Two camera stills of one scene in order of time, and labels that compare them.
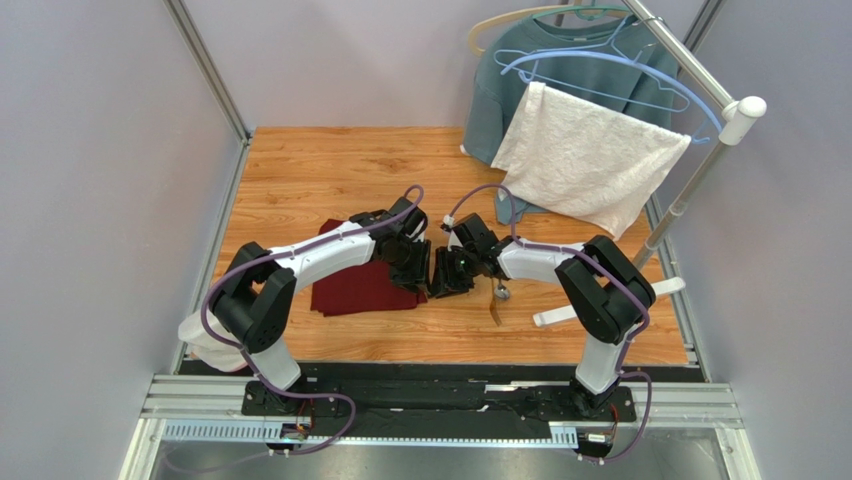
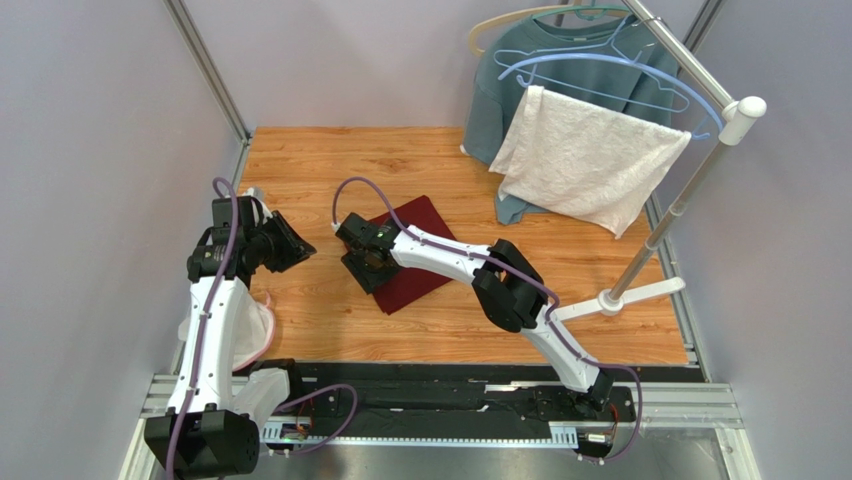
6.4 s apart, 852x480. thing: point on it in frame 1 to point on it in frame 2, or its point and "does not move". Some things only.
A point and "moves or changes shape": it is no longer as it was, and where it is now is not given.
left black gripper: (419, 272) to (294, 247)
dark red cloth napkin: (361, 287) moves or changes shape
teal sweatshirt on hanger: (609, 60) does not move
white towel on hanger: (596, 164) does not move
